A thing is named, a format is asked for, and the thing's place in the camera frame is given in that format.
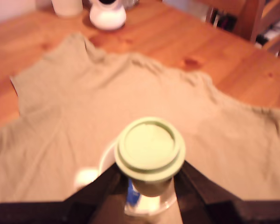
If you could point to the green coffee capsule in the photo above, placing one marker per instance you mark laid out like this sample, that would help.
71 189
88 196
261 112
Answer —
149 144

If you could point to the cartoon print coffee mug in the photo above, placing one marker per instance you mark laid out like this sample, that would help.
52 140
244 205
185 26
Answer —
105 161

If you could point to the beige cloth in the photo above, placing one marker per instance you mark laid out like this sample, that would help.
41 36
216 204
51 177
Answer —
84 105

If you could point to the wooden chair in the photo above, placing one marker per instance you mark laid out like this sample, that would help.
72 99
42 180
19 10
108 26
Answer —
249 18

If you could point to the white insulated bottle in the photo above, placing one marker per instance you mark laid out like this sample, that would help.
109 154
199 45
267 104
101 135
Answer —
65 7

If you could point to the small white round camera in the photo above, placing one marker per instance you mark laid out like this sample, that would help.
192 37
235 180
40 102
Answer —
107 18

